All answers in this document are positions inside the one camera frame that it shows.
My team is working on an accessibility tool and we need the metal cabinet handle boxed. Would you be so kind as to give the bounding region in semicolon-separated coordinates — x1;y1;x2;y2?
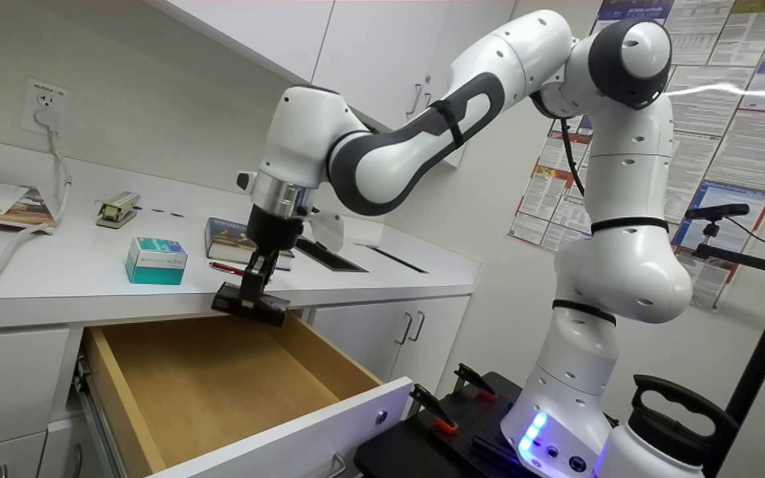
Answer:
404;77;426;119
409;308;430;346
393;312;414;350

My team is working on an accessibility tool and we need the black camera stand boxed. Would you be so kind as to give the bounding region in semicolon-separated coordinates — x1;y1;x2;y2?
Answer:
684;203;765;478

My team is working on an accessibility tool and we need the blue bordered wall poster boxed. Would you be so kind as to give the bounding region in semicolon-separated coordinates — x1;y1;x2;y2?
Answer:
671;179;765;314

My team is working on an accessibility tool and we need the blue header wall poster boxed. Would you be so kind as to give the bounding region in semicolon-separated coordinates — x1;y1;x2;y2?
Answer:
592;0;677;28

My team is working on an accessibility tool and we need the white lower cabinet door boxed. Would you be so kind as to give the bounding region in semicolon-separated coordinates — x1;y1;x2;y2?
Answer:
408;296;474;398
305;302;414;393

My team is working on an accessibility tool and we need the black clamp red tip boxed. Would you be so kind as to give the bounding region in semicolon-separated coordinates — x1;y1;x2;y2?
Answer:
453;361;503;406
408;383;463;438

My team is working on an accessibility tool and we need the white power cable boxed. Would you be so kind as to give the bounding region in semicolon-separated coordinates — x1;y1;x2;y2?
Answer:
0;110;76;302

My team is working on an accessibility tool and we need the stack of papers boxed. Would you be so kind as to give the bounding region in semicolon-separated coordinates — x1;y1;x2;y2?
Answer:
0;175;60;236

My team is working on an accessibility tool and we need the metal upper cabinet handle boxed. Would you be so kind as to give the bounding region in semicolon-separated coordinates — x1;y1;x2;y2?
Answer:
404;77;426;119

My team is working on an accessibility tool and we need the white canister black handle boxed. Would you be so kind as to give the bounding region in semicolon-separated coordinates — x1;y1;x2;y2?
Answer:
595;371;745;478

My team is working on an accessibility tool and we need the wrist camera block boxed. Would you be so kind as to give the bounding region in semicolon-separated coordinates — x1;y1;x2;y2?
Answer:
309;208;352;256

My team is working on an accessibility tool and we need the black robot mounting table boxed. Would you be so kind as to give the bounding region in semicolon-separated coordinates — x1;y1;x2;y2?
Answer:
352;369;544;478

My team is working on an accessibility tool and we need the white wall outlet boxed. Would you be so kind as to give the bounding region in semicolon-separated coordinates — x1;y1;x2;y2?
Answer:
20;77;69;139

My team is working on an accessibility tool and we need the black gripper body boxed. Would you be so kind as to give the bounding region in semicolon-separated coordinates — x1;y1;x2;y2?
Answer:
244;204;309;256

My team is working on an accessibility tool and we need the open wooden drawer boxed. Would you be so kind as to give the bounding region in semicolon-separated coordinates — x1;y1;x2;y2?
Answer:
76;314;417;478

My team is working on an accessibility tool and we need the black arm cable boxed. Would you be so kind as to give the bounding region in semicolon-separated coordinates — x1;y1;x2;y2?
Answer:
526;87;590;200

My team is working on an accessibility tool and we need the white text wall poster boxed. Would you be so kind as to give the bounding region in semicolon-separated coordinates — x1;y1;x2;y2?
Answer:
661;61;764;227
705;107;765;196

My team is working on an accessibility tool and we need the red pen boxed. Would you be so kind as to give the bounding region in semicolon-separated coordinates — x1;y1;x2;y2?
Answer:
208;260;247;280

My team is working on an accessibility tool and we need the beige stapler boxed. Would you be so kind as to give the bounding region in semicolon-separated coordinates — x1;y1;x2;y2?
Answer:
93;192;145;232

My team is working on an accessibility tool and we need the wall poster with red print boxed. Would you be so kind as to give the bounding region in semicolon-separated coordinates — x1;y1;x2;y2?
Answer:
507;115;600;259

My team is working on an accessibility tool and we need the metal lower cabinet handle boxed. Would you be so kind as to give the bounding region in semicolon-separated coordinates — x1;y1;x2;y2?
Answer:
409;308;430;346
393;312;414;350

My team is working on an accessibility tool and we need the small teal box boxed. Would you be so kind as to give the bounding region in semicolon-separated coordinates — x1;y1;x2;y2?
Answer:
122;233;192;286

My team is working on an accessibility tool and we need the yellow header wall poster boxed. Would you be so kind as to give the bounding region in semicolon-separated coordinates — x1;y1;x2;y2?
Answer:
706;0;765;69

